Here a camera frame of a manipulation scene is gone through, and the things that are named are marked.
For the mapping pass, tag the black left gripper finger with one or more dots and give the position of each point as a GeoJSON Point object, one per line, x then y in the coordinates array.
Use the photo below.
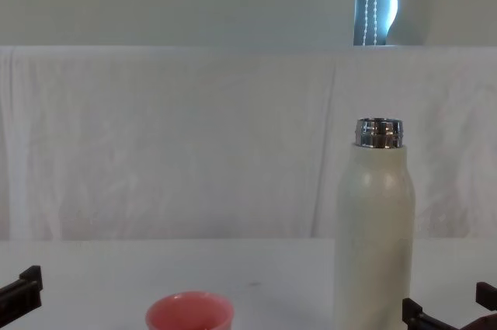
{"type": "Point", "coordinates": [27, 287]}

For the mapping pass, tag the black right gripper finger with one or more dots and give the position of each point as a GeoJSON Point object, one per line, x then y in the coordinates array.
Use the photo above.
{"type": "Point", "coordinates": [421, 318]}
{"type": "Point", "coordinates": [487, 296]}

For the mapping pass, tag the cream vacuum bottle steel neck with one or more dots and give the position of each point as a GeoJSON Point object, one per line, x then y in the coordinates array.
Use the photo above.
{"type": "Point", "coordinates": [374, 237]}

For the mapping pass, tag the white table cloth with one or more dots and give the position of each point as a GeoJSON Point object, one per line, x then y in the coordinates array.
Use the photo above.
{"type": "Point", "coordinates": [155, 268]}

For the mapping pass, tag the pink cup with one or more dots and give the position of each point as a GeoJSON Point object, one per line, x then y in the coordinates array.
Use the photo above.
{"type": "Point", "coordinates": [189, 312]}

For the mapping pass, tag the white draped backdrop sheet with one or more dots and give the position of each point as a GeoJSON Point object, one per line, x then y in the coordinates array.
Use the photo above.
{"type": "Point", "coordinates": [174, 143]}

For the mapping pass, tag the white curtain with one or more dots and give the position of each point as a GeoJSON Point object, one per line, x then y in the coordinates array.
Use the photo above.
{"type": "Point", "coordinates": [446, 0]}
{"type": "Point", "coordinates": [174, 0]}

